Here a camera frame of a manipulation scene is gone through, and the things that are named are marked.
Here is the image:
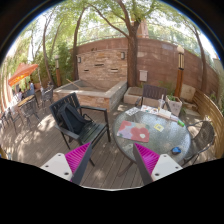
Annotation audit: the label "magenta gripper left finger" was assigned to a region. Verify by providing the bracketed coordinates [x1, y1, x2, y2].
[41, 143, 92, 185]

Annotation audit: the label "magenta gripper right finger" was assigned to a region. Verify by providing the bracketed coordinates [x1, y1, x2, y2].
[133, 143, 182, 185]

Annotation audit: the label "blue computer mouse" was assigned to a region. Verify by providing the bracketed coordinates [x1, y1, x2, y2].
[171, 147, 181, 155]

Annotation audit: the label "round glass patio table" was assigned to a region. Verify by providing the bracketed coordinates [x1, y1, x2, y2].
[111, 108, 192, 178]

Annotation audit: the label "black slatted patio chair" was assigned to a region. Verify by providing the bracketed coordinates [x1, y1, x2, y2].
[49, 92, 112, 167]

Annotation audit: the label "black backpack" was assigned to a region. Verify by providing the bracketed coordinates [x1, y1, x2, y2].
[57, 103, 90, 134]

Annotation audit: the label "green marker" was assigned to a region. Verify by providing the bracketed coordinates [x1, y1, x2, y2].
[177, 120, 185, 127]

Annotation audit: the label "magazines on table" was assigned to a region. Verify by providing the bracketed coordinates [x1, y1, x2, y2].
[125, 105, 179, 122]

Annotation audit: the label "metal mesh chair right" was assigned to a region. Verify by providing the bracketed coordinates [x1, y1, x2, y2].
[183, 120, 215, 165]

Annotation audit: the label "clear plastic cup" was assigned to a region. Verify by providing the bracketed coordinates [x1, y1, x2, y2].
[158, 94, 165, 110]

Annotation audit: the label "dark chair behind table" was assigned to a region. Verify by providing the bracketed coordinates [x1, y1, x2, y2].
[135, 84, 167, 107]

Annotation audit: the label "metal chair far left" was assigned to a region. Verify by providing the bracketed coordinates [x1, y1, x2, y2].
[18, 95, 39, 126]

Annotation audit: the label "metal chair near fountain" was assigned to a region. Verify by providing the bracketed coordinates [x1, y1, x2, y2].
[41, 85, 53, 107]

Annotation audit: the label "wooden bench right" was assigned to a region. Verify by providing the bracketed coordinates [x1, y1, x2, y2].
[193, 90, 224, 159]

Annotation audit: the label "orange patio umbrella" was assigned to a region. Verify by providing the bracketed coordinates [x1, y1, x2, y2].
[8, 63, 38, 86]

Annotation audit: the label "large tree trunk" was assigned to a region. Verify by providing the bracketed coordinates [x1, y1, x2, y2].
[125, 20, 142, 88]

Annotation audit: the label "grey wall box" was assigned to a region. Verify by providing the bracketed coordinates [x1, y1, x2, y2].
[139, 70, 148, 82]

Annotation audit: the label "wooden lamp post left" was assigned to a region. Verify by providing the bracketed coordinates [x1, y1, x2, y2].
[55, 55, 61, 87]

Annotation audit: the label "wooden lamp post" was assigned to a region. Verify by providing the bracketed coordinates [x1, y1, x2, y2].
[55, 55, 61, 87]
[174, 45, 184, 98]

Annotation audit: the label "wooden lamp post right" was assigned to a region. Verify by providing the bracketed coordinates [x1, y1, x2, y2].
[174, 45, 184, 98]

